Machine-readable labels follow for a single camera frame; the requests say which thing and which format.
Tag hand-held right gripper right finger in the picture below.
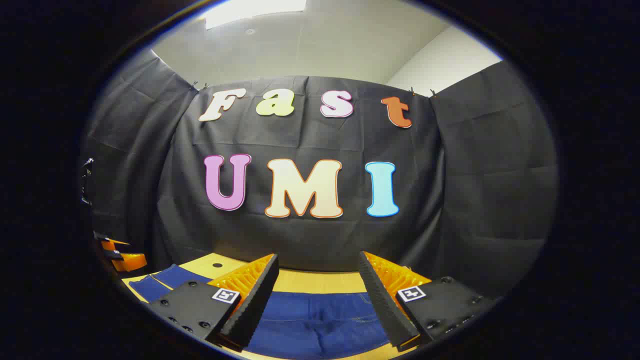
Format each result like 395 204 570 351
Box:
357 251 503 352

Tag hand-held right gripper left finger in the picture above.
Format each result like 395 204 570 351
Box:
149 253 280 352

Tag blue denim jeans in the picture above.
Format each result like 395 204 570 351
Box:
127 264 392 360

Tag dark metal stand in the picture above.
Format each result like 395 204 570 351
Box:
81 157 96 207

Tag black backdrop cloth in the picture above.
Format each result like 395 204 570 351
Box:
82 47 560 301

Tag ceiling light panel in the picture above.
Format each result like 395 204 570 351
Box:
204 0 307 30

